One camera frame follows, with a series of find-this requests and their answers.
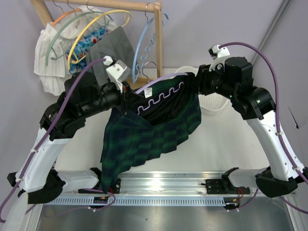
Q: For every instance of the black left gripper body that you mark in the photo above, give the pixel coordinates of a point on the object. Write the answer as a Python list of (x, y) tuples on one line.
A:
[(124, 99)]

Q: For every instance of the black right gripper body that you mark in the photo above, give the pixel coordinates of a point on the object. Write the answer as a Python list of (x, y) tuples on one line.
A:
[(200, 80)]

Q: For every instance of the purple plastic hanger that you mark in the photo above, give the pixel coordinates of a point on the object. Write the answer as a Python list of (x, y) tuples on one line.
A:
[(161, 96)]

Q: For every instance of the green plaid skirt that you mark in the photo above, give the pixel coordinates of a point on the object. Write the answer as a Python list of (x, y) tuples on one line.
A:
[(130, 140)]

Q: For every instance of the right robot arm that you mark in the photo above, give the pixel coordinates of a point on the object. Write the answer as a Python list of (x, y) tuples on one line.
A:
[(256, 106)]

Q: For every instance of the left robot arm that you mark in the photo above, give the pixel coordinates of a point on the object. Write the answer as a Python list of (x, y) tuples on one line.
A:
[(82, 98)]

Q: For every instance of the light blue plastic hanger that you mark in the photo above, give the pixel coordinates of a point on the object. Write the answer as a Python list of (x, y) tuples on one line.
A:
[(144, 48)]

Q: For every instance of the grey skirt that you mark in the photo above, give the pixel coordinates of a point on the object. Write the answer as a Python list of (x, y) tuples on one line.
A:
[(116, 45)]

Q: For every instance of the yellow plastic hanger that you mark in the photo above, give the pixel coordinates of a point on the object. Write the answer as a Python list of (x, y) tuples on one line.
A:
[(93, 26)]

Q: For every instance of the green plastic hanger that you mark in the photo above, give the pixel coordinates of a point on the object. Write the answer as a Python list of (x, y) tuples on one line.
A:
[(97, 15)]

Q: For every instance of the orange plastic hanger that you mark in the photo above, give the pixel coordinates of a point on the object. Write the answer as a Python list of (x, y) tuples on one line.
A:
[(65, 14)]

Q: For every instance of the white plastic basket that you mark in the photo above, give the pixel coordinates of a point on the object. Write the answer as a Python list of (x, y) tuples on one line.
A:
[(212, 104)]

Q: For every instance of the blue floral garment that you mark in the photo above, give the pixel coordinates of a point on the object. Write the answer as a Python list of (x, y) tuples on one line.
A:
[(78, 58)]

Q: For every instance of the white pleated garment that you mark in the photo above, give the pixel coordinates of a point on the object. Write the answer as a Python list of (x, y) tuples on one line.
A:
[(56, 73)]

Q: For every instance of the wooden clothes rack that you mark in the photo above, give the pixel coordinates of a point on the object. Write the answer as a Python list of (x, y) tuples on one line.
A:
[(119, 6)]

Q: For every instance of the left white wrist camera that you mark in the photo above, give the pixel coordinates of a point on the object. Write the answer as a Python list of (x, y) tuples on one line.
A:
[(117, 71)]

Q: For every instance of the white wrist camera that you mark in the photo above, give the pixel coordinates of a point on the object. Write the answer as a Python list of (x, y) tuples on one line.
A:
[(219, 55), (117, 71)]

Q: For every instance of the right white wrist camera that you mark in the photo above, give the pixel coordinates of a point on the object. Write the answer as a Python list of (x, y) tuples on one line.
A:
[(219, 55)]

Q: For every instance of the aluminium mounting rail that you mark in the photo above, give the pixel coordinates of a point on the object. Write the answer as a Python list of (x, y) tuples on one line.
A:
[(155, 183)]

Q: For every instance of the white slotted cable duct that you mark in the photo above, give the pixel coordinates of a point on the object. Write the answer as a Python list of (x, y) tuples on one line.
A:
[(145, 200)]

